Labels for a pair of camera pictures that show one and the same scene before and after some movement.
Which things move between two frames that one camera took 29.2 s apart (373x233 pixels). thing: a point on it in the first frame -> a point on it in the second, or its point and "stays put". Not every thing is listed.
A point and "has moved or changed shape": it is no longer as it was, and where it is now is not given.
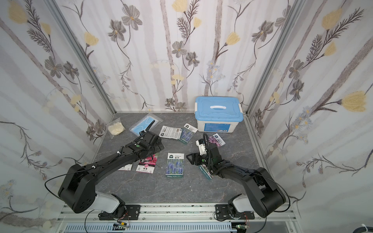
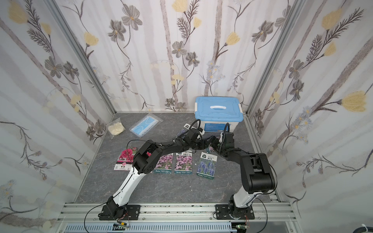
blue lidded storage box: [218, 114] stays put
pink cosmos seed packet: [205, 170] -> [184, 163]
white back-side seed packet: [171, 132] -> [164, 165]
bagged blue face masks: [143, 124] stays put
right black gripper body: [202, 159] -> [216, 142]
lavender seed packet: [175, 165] has moved or changed shape
